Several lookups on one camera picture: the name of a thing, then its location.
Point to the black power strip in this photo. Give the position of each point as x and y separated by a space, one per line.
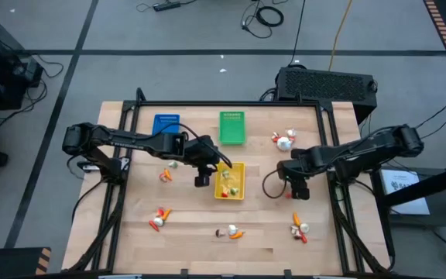
167 6

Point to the black metal stand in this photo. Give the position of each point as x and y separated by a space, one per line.
440 182

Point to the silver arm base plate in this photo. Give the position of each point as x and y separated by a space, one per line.
91 167

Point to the black computer tower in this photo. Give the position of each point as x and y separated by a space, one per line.
323 87

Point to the green-capped mushroom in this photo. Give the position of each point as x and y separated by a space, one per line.
225 173
234 190

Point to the small white garlic bulb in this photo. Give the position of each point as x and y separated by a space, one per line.
291 133

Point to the large white garlic bulb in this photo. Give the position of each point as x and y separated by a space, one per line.
284 144

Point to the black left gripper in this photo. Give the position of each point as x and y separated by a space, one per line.
201 153

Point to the white paper sheet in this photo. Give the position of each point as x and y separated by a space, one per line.
405 193

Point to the hazard-striped black case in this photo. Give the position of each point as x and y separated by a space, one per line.
10 263

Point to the yellow plastic basket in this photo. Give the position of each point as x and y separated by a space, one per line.
238 178

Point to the black metal table frame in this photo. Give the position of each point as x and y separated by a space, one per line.
227 103

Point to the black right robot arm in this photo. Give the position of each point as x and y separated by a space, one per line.
362 149

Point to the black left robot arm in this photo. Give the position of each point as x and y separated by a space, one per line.
130 138

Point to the blue plastic basket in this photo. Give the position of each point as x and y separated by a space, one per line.
167 122

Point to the green plastic basket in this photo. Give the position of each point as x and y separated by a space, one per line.
232 129

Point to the brown-capped mushroom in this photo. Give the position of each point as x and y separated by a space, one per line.
220 233

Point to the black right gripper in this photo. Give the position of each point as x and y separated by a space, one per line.
296 172

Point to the pink-capped mushroom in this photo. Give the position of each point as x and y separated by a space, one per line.
163 177

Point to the red-capped mushroom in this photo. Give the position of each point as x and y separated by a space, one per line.
160 212
225 194

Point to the orange chili pepper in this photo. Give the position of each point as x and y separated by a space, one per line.
166 214
237 235
296 219
167 174

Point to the orange carrot toy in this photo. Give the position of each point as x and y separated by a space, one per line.
288 195

